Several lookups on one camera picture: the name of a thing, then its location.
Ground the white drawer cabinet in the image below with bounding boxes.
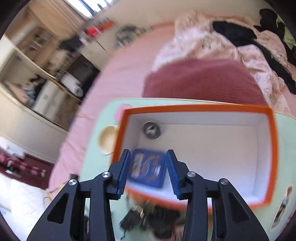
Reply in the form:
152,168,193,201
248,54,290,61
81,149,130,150
81,39,109,61

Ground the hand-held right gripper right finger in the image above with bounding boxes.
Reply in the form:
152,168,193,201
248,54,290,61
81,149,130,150
166,149,270,241

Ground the black pouch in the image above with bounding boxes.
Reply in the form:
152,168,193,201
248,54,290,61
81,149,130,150
146,206,185,239

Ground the black bag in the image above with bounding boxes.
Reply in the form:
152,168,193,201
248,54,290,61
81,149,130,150
60,35,84,50

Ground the black metal-tipped device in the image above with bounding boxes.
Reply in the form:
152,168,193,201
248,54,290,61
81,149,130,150
119,205,146,232

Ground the white drawer unit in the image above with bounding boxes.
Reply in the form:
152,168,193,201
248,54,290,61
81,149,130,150
32,80,64,118

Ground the pink bed sheet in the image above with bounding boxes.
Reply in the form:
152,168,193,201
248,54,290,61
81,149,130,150
47,22,296,193

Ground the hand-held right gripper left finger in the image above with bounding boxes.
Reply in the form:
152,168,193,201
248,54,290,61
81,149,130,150
26,149,132,241

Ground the white paper roll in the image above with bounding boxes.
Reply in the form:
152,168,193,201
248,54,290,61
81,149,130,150
60,74,84,96

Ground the beige curtain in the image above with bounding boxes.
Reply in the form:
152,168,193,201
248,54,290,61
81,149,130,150
50,0,90,28

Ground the black clothing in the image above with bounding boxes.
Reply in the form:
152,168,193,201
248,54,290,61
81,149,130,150
211,20,296,94

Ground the pink printed fleece blanket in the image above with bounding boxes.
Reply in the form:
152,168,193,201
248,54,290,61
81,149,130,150
153,11,294,114

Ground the maroon corduroy cushion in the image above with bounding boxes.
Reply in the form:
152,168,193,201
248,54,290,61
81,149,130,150
143,58,269,107

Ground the orange cardboard box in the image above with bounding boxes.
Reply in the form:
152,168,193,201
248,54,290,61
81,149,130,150
111,104,279,210

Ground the blue printed tin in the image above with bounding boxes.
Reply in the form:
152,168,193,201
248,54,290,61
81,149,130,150
127,148,167,189

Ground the open shelf unit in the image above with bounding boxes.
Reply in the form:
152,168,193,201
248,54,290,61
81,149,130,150
0,5,104,130

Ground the patterned cloth pile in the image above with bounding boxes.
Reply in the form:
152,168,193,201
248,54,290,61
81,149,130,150
116,26,148,44

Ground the black garment pile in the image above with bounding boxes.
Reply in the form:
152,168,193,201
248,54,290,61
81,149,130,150
253,9,287,33

